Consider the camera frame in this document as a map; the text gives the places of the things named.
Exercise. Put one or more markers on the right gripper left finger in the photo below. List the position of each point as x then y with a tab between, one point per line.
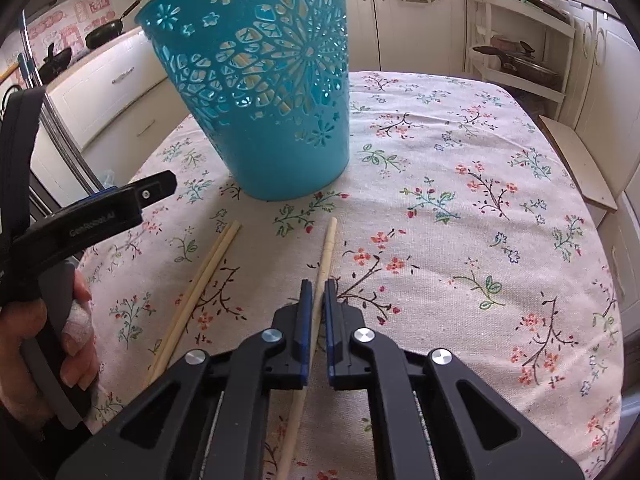
289	364

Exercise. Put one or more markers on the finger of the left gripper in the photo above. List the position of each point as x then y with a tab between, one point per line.
103	193
147	191

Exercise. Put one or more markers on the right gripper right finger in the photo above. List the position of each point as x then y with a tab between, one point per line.
346	370

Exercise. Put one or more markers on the white kitchen cabinets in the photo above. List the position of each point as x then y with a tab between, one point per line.
118	105

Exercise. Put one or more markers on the person's left hand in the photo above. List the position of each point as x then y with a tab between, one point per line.
22	321

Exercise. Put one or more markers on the black wok on stove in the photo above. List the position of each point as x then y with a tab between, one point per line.
54	63

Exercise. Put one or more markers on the floral tablecloth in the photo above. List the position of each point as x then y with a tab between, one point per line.
457	227

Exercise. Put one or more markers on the black frying pan on counter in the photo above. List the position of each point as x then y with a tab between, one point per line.
110	30

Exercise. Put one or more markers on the teal perforated plastic basket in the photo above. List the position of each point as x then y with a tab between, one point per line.
266	80

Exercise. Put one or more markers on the wooden board at table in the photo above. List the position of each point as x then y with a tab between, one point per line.
579	163

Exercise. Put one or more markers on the dark pan on shelf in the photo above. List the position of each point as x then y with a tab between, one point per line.
522	65

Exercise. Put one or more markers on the white open shelf rack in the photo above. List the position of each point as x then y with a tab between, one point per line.
550	30

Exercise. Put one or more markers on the chrome chair frame tube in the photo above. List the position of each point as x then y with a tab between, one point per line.
52	122

